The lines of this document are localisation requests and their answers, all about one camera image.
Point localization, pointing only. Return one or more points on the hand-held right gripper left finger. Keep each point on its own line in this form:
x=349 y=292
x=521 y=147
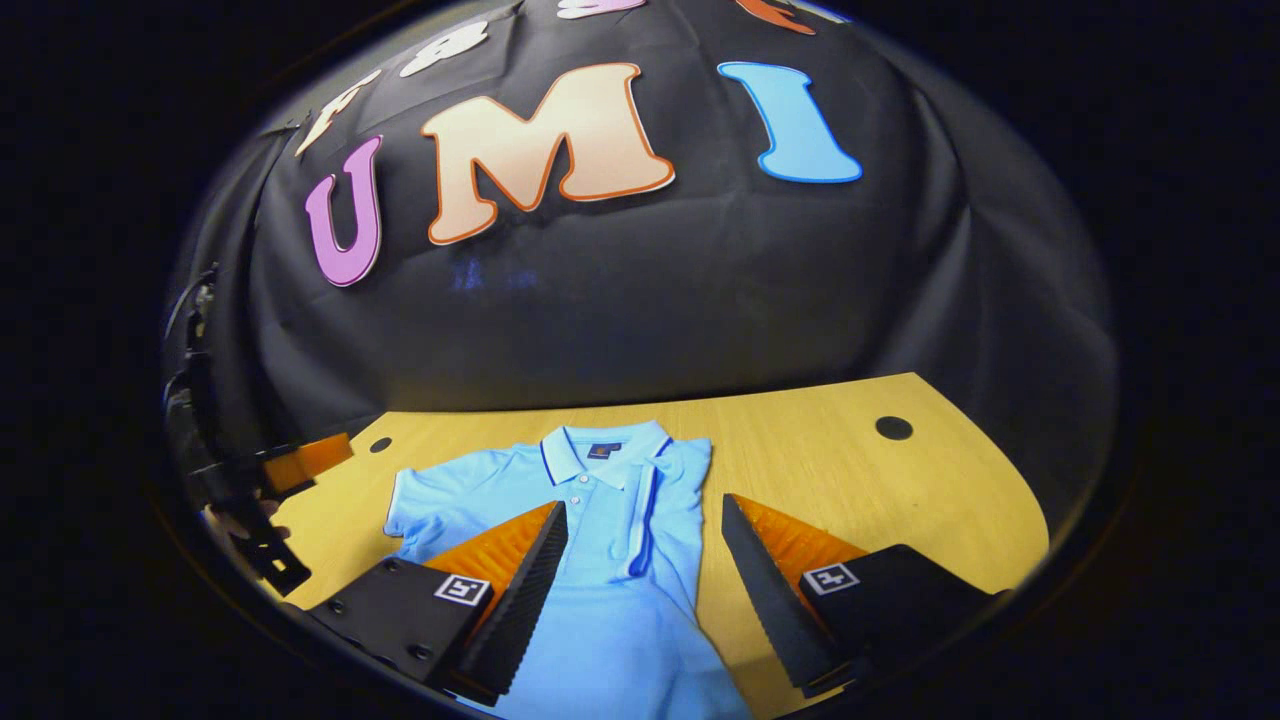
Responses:
x=525 y=600

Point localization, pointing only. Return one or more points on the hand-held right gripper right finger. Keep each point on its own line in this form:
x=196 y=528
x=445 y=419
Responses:
x=765 y=590

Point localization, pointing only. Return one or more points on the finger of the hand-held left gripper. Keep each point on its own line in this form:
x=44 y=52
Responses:
x=310 y=457

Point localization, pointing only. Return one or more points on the light blue polo T-shirt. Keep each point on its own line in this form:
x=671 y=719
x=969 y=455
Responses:
x=610 y=620

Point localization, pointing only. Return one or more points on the black backdrop cloth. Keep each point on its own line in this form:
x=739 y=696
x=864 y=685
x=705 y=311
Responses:
x=650 y=300

